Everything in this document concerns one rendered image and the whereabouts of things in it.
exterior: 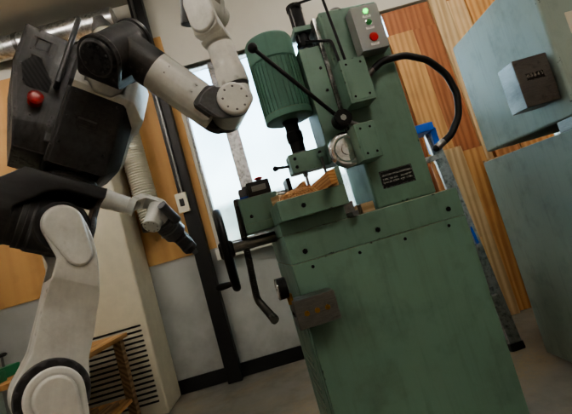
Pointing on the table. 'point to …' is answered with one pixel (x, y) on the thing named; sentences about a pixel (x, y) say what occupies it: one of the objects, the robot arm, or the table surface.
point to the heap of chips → (298, 192)
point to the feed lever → (343, 117)
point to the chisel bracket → (306, 162)
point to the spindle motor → (286, 57)
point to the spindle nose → (294, 135)
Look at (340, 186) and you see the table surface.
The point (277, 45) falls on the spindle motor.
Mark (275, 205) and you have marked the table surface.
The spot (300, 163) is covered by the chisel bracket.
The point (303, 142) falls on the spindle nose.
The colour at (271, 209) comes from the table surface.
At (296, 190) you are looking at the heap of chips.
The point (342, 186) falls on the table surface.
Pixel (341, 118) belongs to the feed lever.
